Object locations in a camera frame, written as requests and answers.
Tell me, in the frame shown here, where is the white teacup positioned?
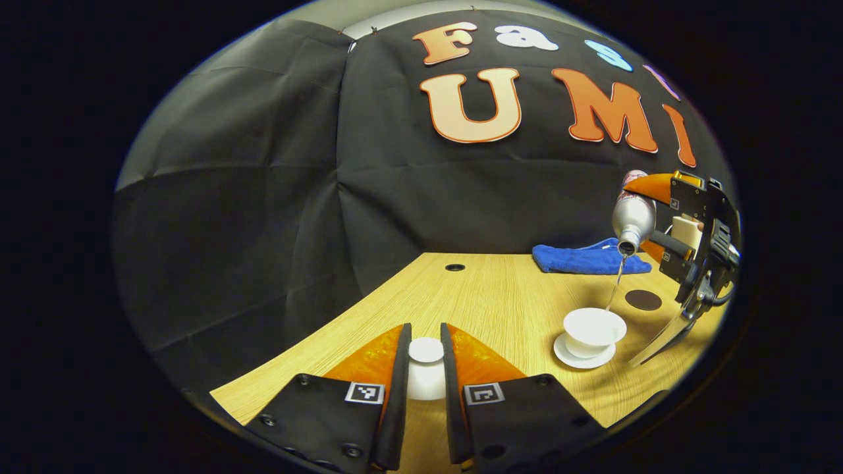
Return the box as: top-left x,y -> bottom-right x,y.
563,307 -> 628,359

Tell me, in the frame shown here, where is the silver water bottle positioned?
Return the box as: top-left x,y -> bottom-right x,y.
611,170 -> 657,257

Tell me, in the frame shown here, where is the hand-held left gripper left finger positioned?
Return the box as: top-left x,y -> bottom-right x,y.
244,323 -> 412,473

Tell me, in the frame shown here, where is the poured water stream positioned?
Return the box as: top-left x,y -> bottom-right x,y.
605,255 -> 628,311

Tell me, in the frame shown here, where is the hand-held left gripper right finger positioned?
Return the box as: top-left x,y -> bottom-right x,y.
440,323 -> 607,471

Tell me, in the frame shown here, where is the blue towel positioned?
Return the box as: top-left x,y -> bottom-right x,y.
532,238 -> 653,275

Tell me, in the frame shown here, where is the white teacup lid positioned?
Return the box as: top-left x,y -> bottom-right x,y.
406,337 -> 447,401

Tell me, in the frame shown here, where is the white saucer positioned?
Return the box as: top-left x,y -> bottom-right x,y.
553,332 -> 616,369

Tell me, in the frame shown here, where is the dark round coaster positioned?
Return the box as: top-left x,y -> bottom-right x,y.
624,290 -> 663,311

